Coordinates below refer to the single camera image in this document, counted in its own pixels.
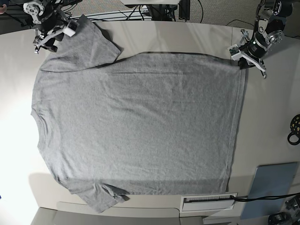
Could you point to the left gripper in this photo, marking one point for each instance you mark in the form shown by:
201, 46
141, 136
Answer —
253, 50

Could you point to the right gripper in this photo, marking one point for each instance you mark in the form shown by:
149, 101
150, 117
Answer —
47, 32

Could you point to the grey T-shirt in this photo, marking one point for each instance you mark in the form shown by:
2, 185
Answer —
150, 124

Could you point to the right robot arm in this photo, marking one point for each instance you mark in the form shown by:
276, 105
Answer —
40, 10

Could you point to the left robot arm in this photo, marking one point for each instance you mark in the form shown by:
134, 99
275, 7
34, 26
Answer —
270, 21

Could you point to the black yellow patterned object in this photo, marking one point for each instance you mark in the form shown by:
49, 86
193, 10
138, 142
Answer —
295, 125

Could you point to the blue-grey pad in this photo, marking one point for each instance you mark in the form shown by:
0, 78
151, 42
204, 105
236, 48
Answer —
269, 180

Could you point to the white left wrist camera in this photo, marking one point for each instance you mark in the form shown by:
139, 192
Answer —
235, 53

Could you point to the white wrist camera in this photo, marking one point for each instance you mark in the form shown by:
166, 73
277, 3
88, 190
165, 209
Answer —
71, 28
235, 53

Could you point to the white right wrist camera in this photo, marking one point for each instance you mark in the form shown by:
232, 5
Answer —
71, 28

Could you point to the black frame post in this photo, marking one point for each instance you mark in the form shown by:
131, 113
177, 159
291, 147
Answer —
184, 10

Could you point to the black ring object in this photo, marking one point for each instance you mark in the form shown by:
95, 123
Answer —
293, 139

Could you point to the white cable grommet slot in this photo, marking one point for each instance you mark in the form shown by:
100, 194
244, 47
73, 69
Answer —
206, 203

